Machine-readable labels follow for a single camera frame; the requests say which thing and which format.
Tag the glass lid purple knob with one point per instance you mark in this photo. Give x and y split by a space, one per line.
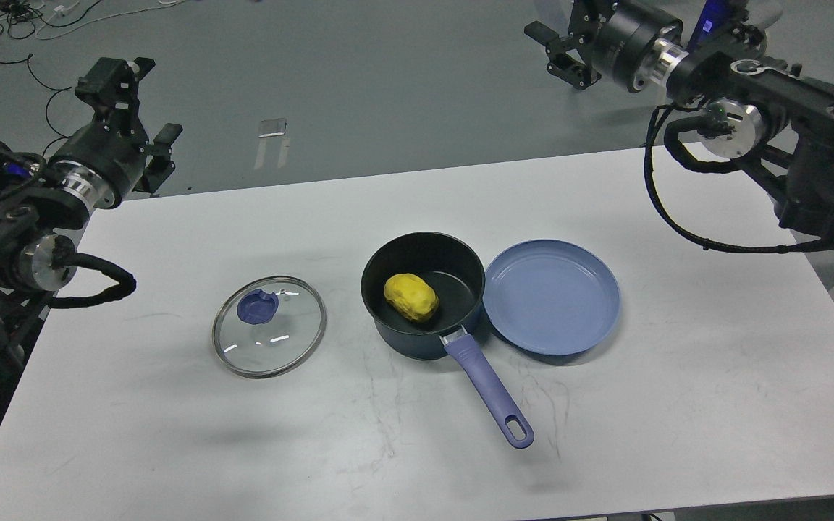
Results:
269 327

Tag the blue round plate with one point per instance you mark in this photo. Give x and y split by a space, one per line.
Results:
551 298

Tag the small silver floor plate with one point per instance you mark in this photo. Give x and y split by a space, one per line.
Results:
274 127

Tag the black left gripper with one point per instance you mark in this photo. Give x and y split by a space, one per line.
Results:
106 160

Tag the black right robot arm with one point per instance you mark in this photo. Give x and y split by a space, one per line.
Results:
726 105

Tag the dark blue saucepan purple handle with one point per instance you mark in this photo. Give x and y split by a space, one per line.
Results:
456 274

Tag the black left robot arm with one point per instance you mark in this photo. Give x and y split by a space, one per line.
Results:
44 199

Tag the yellow potato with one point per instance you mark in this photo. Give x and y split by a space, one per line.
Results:
412 297

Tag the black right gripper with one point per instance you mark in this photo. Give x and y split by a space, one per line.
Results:
622 50

